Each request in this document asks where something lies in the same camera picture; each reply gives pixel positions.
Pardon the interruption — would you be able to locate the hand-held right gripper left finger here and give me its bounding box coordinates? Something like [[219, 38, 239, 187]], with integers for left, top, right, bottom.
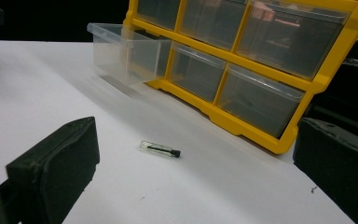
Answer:
[[5, 116, 101, 224]]

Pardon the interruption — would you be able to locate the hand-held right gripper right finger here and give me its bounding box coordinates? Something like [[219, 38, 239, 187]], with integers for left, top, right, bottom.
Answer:
[[293, 117, 358, 224]]

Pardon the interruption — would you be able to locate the yellow drawer cabinet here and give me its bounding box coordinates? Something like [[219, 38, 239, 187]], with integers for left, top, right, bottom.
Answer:
[[122, 0, 358, 155]]

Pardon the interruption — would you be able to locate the small clear vial black cap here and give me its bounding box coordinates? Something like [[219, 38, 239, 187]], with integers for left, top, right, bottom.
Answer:
[[139, 140, 182, 159]]

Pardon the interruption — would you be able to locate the clear plastic drawer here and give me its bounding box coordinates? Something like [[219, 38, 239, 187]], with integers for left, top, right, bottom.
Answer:
[[178, 0, 250, 51], [216, 63, 306, 139], [135, 0, 181, 31], [235, 0, 351, 81], [169, 41, 227, 103], [87, 22, 172, 86]]

